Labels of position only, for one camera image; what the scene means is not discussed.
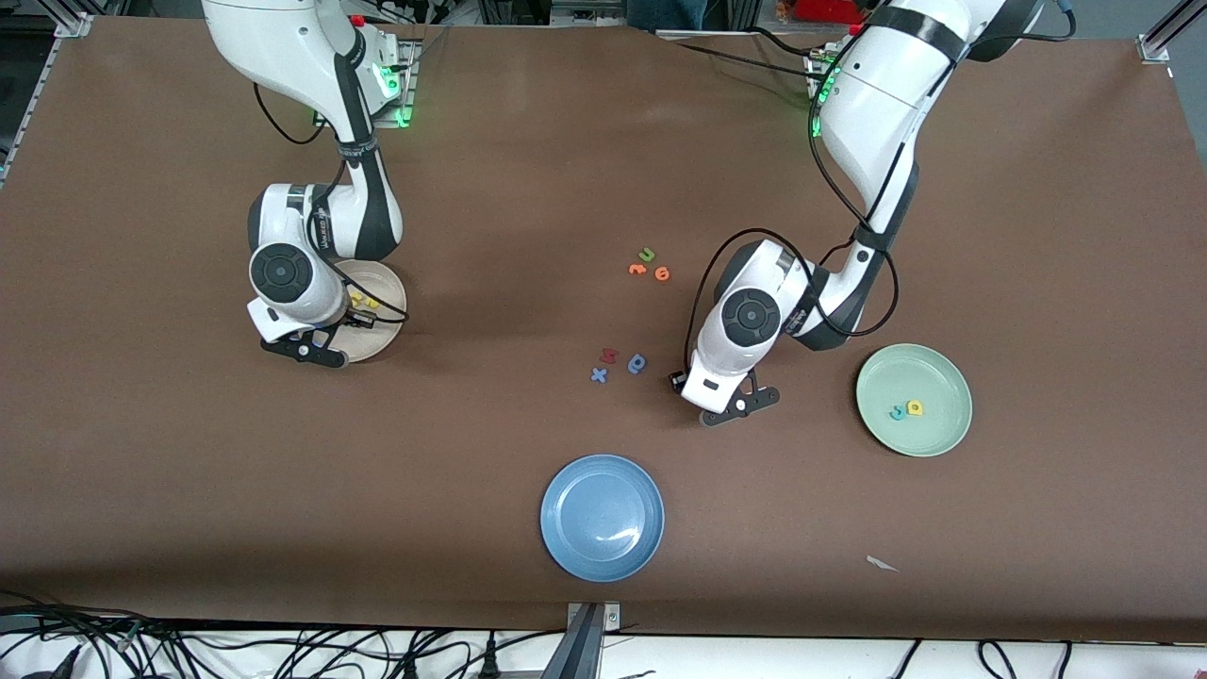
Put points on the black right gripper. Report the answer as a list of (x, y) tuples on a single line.
[(361, 322)]

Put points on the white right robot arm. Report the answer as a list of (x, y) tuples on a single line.
[(273, 47)]

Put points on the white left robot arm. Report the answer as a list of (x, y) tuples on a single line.
[(886, 94)]

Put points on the beige brown plate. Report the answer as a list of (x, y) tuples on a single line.
[(387, 335)]

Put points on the blue letter a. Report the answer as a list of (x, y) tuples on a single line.
[(634, 366)]

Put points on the blue plate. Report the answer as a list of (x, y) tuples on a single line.
[(603, 518)]

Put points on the light green plate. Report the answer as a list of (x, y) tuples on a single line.
[(943, 377)]

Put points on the white paper scrap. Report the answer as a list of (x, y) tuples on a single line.
[(882, 563)]

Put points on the person in blue jeans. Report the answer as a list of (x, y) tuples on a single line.
[(665, 11)]

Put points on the red box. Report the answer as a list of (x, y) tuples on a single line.
[(825, 11)]

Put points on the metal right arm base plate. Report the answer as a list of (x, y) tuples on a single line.
[(408, 94)]

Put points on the aluminium frame profile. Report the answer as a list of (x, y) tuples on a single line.
[(1155, 45), (74, 25)]

